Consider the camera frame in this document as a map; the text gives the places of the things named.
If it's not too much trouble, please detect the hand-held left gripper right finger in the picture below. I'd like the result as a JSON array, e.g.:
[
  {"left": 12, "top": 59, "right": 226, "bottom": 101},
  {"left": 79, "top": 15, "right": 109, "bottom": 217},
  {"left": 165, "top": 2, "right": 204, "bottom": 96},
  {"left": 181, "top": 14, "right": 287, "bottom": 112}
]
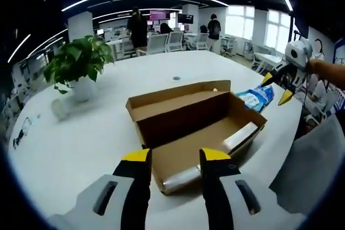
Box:
[{"left": 199, "top": 148, "right": 308, "bottom": 230}]

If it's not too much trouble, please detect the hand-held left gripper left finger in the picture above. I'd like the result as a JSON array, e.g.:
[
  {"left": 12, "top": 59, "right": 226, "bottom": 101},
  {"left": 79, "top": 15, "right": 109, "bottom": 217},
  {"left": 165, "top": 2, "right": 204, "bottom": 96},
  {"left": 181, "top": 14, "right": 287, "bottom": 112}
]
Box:
[{"left": 48, "top": 148, "right": 153, "bottom": 230}]

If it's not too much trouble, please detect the blue soft tissue pack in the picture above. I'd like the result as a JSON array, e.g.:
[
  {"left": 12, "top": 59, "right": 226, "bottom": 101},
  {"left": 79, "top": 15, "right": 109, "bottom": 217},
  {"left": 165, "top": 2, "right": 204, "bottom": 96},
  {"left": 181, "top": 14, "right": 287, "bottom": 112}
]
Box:
[{"left": 252, "top": 84, "right": 275, "bottom": 108}]

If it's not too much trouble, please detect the blue wet wipes pack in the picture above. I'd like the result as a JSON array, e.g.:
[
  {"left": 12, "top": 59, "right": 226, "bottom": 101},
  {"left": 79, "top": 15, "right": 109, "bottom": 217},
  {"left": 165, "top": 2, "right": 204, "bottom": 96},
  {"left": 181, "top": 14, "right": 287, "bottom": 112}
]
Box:
[{"left": 236, "top": 91, "right": 264, "bottom": 113}]

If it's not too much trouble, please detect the brown cardboard shoe box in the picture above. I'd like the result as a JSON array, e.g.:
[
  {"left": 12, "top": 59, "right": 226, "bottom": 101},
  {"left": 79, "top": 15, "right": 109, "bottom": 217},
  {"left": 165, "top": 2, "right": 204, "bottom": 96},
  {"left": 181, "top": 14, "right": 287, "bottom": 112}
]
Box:
[{"left": 125, "top": 80, "right": 267, "bottom": 196}]

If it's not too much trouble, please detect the person's right hand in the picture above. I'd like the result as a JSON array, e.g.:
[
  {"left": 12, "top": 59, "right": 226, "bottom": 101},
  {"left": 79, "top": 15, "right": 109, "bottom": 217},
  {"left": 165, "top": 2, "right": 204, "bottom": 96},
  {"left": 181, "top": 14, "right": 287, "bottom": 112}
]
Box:
[{"left": 307, "top": 59, "right": 328, "bottom": 76}]

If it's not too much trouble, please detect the white mesh office chair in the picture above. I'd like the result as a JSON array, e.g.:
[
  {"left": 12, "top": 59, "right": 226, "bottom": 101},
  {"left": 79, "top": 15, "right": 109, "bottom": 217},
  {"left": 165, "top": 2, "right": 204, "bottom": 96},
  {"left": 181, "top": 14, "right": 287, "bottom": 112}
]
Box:
[{"left": 269, "top": 115, "right": 345, "bottom": 214}]

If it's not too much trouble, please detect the black monitor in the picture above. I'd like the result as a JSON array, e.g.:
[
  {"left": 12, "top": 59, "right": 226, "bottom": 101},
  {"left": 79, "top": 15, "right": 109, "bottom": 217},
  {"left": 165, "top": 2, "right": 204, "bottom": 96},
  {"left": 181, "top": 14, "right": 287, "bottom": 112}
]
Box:
[{"left": 177, "top": 13, "right": 194, "bottom": 25}]

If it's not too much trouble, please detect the small clear cup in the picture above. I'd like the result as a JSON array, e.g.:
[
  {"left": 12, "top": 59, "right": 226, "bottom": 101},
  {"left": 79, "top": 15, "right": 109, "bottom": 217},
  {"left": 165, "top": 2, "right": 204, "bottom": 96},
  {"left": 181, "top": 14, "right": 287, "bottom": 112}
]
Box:
[{"left": 51, "top": 97, "right": 72, "bottom": 120}]

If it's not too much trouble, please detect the small black object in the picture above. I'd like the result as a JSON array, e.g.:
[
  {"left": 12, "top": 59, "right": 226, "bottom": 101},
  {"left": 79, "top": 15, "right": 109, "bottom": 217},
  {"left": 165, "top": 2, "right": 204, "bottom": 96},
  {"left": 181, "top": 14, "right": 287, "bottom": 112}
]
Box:
[{"left": 12, "top": 116, "right": 30, "bottom": 150}]

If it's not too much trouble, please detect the green potted plant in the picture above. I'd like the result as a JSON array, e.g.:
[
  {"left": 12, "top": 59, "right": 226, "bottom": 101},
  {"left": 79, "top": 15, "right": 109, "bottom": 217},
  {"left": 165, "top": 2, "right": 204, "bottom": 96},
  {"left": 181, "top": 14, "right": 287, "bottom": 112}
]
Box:
[{"left": 43, "top": 35, "right": 115, "bottom": 103}]

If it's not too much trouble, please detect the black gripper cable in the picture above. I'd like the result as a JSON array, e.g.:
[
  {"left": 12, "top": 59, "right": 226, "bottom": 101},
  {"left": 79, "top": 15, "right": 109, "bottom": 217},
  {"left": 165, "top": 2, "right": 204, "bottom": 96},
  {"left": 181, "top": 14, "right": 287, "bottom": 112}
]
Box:
[{"left": 302, "top": 71, "right": 310, "bottom": 113}]

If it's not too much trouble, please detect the purple wall screen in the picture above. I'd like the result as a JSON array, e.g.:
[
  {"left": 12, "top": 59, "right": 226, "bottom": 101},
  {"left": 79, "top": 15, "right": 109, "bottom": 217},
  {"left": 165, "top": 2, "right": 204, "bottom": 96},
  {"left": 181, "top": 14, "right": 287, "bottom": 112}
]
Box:
[{"left": 150, "top": 10, "right": 171, "bottom": 21}]

